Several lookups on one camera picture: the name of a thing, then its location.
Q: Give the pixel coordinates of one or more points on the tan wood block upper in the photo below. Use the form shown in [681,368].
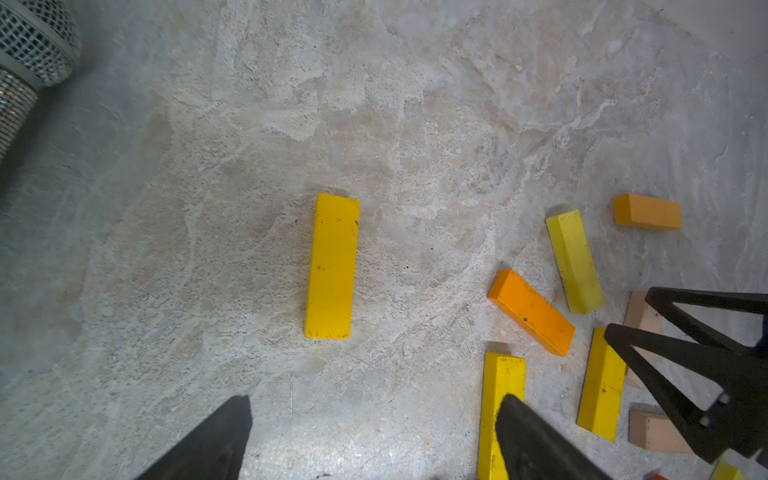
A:
[640,315]

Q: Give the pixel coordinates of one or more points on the amber orange far block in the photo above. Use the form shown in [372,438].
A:
[648,213]

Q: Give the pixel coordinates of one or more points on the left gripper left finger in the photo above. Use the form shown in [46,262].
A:
[213,450]

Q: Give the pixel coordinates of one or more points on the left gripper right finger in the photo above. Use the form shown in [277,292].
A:
[532,449]

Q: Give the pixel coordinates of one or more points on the tan wood block centre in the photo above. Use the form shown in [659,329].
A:
[656,433]

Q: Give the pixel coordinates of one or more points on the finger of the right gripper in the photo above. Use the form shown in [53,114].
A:
[737,417]
[665,301]

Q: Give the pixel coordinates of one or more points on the tan wood block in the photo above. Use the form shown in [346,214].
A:
[656,433]
[640,315]

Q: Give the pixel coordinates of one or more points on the lime yellow block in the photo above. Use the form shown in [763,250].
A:
[575,263]
[726,471]

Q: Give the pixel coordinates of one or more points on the glitter silver microphone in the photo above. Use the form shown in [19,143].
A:
[40,48]

